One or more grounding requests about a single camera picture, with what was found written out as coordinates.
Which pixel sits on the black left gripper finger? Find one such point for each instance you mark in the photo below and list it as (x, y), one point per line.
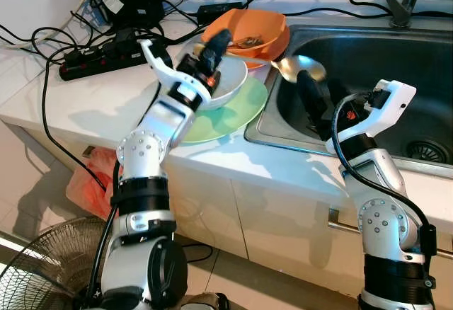
(216, 44)

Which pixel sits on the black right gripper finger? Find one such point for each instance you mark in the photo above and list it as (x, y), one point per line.
(337, 92)
(311, 101)

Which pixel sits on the gold spoon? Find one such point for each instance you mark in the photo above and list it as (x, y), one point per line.
(297, 66)

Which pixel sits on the light green plate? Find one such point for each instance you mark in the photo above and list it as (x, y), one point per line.
(241, 108)

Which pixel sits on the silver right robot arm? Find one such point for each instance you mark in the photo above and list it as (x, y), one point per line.
(382, 211)

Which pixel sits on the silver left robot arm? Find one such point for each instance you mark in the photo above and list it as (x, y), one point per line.
(141, 154)

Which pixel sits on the white kitchen cabinet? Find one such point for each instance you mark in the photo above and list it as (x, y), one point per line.
(283, 211)

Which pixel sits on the small black power adapter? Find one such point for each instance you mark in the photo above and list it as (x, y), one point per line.
(216, 11)

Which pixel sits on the orange bowl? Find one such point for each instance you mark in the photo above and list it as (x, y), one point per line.
(262, 23)

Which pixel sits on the orange plate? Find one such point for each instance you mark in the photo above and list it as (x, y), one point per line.
(265, 62)

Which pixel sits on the stainless steel sink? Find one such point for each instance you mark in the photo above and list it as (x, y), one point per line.
(396, 55)

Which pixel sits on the round sink drain strainer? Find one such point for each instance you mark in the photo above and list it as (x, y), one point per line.
(427, 151)

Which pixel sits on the black charger box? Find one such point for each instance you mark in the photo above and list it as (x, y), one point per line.
(131, 6)

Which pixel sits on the black power strip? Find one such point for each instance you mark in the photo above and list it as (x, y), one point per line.
(92, 62)

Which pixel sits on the orange plastic bag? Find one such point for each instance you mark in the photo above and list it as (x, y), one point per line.
(88, 182)

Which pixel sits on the grey robot foot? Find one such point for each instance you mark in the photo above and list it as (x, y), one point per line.
(205, 301)

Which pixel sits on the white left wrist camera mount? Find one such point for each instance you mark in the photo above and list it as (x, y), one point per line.
(166, 76)

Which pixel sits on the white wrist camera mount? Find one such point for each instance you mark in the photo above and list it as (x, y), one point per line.
(393, 101)
(166, 76)

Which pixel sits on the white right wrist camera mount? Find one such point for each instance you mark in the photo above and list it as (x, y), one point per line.
(393, 101)

